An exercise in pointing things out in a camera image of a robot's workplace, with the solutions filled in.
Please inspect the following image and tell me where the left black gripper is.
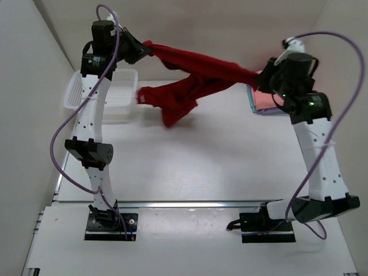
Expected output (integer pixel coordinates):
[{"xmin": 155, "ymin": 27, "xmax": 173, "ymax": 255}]
[{"xmin": 114, "ymin": 25, "xmax": 154, "ymax": 62}]

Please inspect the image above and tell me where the red t shirt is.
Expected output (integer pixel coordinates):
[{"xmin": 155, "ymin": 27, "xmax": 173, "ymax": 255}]
[{"xmin": 136, "ymin": 40, "xmax": 259, "ymax": 128}]

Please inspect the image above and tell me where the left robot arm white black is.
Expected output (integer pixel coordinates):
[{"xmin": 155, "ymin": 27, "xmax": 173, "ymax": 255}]
[{"xmin": 64, "ymin": 20, "xmax": 152, "ymax": 230}]

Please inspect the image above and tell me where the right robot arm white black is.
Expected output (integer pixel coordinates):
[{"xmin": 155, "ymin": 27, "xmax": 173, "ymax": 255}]
[{"xmin": 227, "ymin": 35, "xmax": 360, "ymax": 236}]

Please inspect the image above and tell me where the folded pink t shirt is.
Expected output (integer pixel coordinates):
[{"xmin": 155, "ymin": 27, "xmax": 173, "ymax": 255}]
[{"xmin": 251, "ymin": 90, "xmax": 283, "ymax": 110}]

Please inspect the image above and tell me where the folded teal t shirt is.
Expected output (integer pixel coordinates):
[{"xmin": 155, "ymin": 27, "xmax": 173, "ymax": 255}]
[{"xmin": 246, "ymin": 85, "xmax": 257, "ymax": 113}]

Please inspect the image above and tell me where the folded purple t shirt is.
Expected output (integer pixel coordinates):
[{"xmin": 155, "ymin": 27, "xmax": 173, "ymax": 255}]
[{"xmin": 258, "ymin": 108, "xmax": 286, "ymax": 116}]

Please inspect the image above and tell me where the white plastic basket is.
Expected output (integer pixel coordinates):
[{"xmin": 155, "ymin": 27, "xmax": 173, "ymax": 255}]
[{"xmin": 64, "ymin": 69, "xmax": 138, "ymax": 124}]

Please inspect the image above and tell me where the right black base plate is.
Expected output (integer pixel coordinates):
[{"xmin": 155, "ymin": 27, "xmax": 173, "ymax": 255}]
[{"xmin": 226, "ymin": 212, "xmax": 296, "ymax": 244}]

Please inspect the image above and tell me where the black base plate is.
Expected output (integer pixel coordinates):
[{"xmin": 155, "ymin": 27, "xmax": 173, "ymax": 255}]
[
  {"xmin": 226, "ymin": 212, "xmax": 296, "ymax": 244},
  {"xmin": 84, "ymin": 212, "xmax": 139, "ymax": 242}
]

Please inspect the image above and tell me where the aluminium rail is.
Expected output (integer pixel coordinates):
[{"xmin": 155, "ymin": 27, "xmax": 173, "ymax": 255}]
[{"xmin": 53, "ymin": 198, "xmax": 277, "ymax": 209}]

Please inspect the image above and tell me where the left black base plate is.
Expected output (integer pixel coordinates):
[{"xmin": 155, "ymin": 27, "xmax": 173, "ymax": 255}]
[{"xmin": 84, "ymin": 212, "xmax": 139, "ymax": 242}]

